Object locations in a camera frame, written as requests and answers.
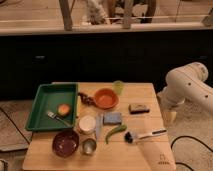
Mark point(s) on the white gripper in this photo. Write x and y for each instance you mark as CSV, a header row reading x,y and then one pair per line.
x,y
169,100

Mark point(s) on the dark block eraser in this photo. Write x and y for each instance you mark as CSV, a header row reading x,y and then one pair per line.
x,y
138,108

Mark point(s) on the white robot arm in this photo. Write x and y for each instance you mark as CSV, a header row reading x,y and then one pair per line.
x,y
185,82

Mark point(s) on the green plastic cup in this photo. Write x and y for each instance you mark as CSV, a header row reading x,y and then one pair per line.
x,y
118,87

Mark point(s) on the white paper cup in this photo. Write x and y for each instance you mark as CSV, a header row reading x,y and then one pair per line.
x,y
87,124

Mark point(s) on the small metal cup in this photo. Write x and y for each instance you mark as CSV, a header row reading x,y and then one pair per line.
x,y
89,146

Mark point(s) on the black dish brush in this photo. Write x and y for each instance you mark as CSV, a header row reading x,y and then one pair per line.
x,y
131,137

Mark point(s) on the green chili pepper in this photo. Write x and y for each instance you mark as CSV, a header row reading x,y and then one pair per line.
x,y
115,130

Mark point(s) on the blue sponge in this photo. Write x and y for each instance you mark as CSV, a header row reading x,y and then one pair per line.
x,y
112,118

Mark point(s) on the orange bowl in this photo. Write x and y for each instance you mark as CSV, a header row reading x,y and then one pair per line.
x,y
105,98

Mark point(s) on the grey knife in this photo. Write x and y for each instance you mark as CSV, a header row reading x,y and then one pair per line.
x,y
99,124

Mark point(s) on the brown twisted toy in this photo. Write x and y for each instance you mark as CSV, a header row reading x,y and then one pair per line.
x,y
85,99

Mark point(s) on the orange fruit half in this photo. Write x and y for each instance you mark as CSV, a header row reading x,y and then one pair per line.
x,y
63,109

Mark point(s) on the dark purple bowl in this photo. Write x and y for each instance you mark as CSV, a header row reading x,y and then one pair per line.
x,y
65,143

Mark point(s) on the silver fork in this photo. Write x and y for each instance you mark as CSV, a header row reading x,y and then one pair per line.
x,y
55,116

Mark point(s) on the green plastic tray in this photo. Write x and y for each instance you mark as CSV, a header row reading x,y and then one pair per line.
x,y
48,98

